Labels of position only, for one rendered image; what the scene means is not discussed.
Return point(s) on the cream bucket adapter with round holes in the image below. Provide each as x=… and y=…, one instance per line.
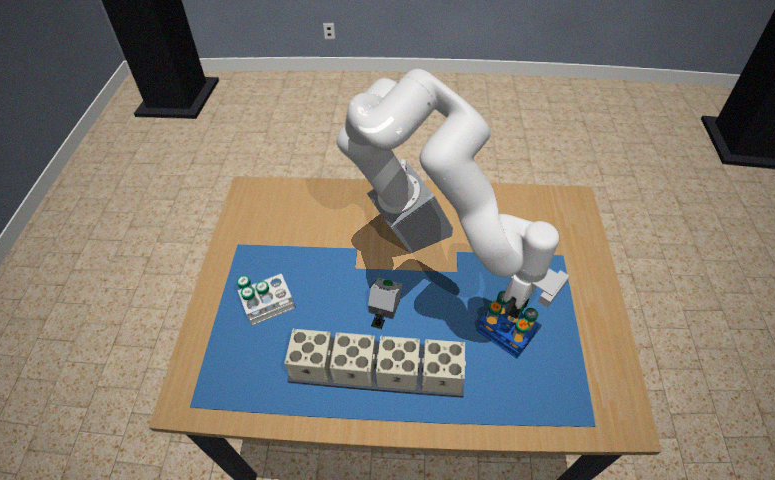
x=397, y=368
x=358, y=370

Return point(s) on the white tube rack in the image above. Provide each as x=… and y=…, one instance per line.
x=275, y=301

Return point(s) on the blue table mat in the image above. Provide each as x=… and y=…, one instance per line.
x=244, y=370

